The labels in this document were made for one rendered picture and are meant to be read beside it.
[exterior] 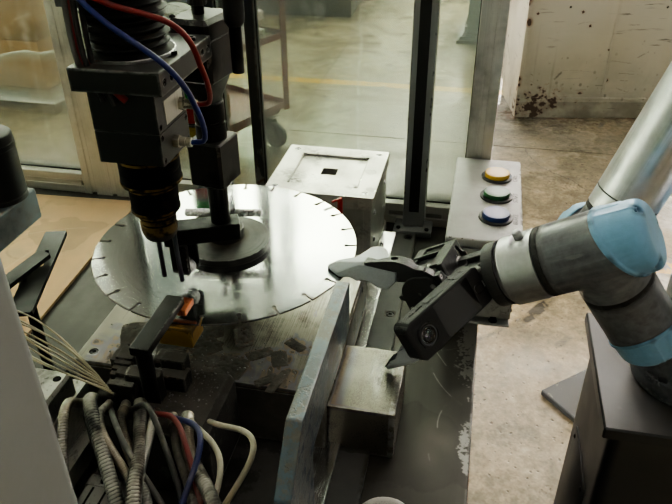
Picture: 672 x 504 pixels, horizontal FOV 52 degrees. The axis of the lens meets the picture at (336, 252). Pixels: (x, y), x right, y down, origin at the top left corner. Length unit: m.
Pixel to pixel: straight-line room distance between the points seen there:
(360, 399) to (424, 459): 0.11
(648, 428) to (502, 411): 1.07
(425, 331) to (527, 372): 1.48
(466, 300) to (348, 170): 0.50
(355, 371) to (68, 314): 0.50
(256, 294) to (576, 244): 0.35
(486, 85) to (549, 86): 2.76
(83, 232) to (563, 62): 3.01
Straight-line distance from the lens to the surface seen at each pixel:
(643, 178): 0.83
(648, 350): 0.79
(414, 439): 0.91
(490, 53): 1.20
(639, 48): 4.04
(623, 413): 1.00
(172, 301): 0.75
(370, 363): 0.89
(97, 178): 1.50
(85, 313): 1.17
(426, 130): 1.21
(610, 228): 0.70
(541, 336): 2.32
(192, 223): 0.79
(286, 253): 0.86
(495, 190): 1.12
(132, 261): 0.88
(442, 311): 0.72
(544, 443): 1.98
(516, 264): 0.72
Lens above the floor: 1.41
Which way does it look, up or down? 32 degrees down
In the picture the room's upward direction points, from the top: straight up
